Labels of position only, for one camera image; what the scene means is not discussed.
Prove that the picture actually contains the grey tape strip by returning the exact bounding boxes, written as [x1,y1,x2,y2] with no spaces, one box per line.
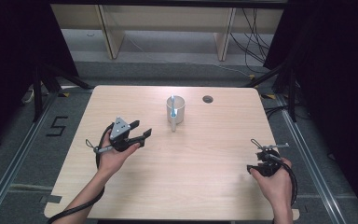
[38,194,63,205]

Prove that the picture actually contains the bundle of black cables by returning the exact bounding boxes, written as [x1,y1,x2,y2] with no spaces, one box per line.
[229,7,275,75]

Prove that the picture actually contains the light wooden shelf unit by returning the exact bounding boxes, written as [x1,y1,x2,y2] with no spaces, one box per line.
[49,4,285,62]

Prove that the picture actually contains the blue toothbrush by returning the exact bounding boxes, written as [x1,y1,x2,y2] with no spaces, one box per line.
[170,94,178,119]

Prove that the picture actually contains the thick white cable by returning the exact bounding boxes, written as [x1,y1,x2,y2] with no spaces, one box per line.
[21,88,35,105]

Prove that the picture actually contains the person's right hand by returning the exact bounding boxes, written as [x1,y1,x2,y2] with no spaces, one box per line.
[249,157,294,210]

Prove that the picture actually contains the black curtain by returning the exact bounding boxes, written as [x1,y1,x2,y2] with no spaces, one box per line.
[0,0,79,155]
[263,0,358,218]

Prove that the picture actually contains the white cup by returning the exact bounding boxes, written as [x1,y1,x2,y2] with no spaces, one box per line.
[165,95,186,133]

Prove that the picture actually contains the black floor cable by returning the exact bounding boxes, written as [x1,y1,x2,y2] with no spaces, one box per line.
[263,105,294,120]

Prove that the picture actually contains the person's left hand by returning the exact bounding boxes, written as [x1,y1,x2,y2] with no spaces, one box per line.
[96,132,141,182]

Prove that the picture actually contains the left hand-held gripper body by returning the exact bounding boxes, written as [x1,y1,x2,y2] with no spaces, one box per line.
[108,116,135,153]

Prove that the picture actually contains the silver plug with wire loop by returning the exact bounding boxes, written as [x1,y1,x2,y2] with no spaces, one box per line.
[85,138,114,156]
[250,138,266,151]

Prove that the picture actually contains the aluminium floor rail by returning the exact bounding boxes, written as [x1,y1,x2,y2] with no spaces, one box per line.
[0,91,61,224]
[274,92,349,224]

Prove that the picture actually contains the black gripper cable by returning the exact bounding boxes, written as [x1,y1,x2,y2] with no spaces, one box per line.
[46,122,115,224]
[279,161,299,207]

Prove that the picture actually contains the black metal stand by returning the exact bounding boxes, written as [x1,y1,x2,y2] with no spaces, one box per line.
[32,61,95,123]
[244,58,298,123]

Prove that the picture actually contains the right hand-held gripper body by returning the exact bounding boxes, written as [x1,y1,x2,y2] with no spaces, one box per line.
[255,142,290,178]

